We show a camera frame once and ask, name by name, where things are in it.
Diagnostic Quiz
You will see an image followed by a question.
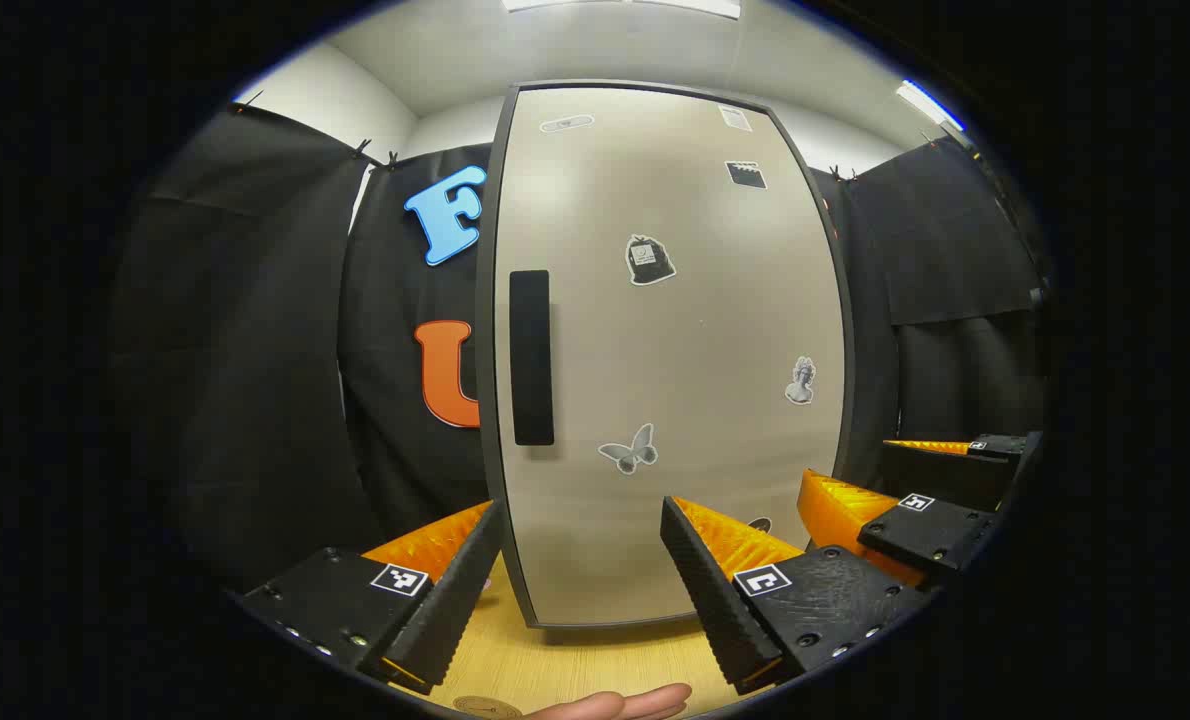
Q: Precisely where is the grey cabinet door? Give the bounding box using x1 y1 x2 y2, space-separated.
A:
492 85 849 628

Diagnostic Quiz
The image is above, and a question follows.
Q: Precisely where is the ceiling light panel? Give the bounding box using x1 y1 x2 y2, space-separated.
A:
895 78 968 133

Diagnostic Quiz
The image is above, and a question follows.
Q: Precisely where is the dark grey cabinet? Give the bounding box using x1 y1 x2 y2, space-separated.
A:
473 78 861 633

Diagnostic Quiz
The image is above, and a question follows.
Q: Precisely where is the black backdrop cloth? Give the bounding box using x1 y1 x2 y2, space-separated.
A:
110 100 1051 591

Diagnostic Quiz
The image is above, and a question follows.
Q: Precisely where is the black cabinet door handle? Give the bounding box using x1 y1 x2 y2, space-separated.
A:
509 269 556 447

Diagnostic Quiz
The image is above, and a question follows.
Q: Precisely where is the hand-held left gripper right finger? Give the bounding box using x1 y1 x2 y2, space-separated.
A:
660 495 936 696

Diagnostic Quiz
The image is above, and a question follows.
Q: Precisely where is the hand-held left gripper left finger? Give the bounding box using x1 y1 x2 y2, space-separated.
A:
240 500 508 698

